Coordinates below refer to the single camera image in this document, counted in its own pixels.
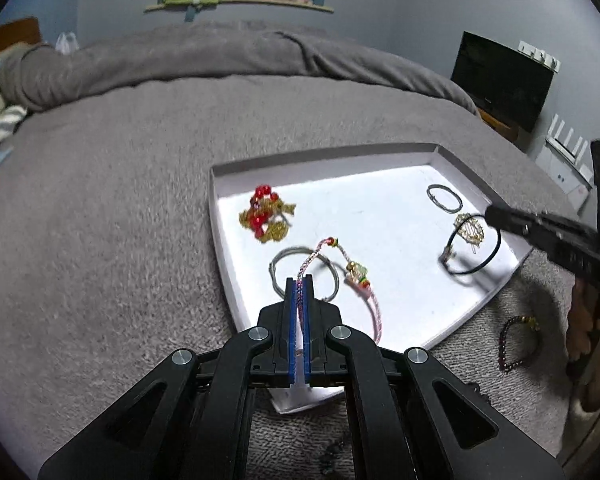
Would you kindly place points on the white plastic bag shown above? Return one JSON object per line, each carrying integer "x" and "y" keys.
{"x": 66, "y": 42}

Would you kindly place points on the white wall hooks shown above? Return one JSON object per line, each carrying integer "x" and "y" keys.
{"x": 540, "y": 55}

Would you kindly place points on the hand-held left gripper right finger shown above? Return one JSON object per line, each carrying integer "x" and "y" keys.
{"x": 309, "y": 310}

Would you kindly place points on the silver bangle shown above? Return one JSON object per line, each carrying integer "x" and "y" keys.
{"x": 280, "y": 255}

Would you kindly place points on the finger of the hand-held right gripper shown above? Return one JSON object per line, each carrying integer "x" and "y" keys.
{"x": 555, "y": 240}

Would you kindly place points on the black television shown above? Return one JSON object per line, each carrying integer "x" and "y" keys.
{"x": 500, "y": 77}

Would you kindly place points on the wooden headboard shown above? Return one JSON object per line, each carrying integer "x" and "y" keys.
{"x": 10, "y": 35}

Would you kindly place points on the white router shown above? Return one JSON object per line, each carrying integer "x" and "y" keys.
{"x": 570, "y": 145}

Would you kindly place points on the striped pillow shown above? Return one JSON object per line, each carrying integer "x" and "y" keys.
{"x": 2, "y": 122}

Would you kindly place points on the wooden television stand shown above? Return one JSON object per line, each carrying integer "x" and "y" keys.
{"x": 497, "y": 125}

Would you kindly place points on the gold hair clip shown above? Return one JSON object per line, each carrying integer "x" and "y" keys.
{"x": 470, "y": 230}

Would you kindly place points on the person's leg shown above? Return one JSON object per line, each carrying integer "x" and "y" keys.
{"x": 587, "y": 335}

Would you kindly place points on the grey shallow cardboard box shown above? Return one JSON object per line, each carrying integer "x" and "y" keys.
{"x": 380, "y": 220}

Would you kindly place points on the grey blanket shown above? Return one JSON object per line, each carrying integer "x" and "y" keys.
{"x": 105, "y": 210}

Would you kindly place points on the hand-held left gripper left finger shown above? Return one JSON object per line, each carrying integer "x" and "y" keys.
{"x": 292, "y": 310}

